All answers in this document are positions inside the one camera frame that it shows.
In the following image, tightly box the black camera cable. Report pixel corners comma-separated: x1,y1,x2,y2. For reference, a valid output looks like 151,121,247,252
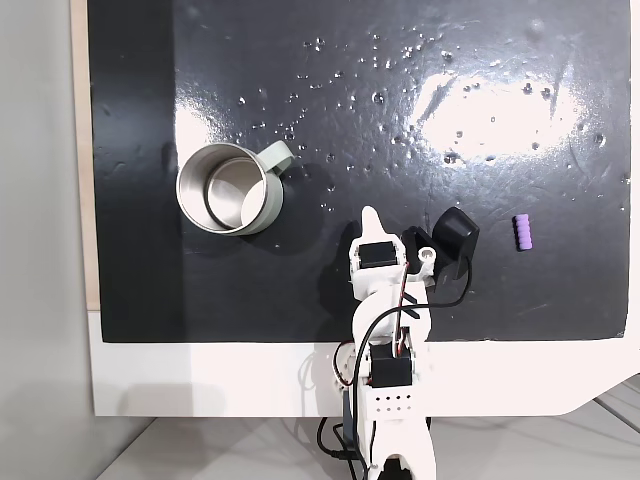
349,252,474,471

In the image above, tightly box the grey-green steel mug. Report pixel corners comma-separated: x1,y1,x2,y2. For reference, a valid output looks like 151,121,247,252
175,140,294,237

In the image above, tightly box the black mat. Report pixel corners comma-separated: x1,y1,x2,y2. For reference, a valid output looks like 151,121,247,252
87,0,631,345

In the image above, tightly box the black power cable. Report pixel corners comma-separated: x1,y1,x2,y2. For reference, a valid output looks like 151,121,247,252
316,416,362,464

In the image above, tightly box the purple ribbed pen grip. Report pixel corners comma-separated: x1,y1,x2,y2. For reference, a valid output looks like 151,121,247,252
512,213,535,252

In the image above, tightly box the red servo wire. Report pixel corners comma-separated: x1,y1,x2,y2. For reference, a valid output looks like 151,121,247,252
393,259,417,359

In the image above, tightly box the black camera box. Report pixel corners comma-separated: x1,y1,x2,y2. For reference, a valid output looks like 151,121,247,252
402,206,481,274

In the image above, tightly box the pale wooden board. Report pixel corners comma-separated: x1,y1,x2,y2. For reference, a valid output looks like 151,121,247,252
69,0,104,314

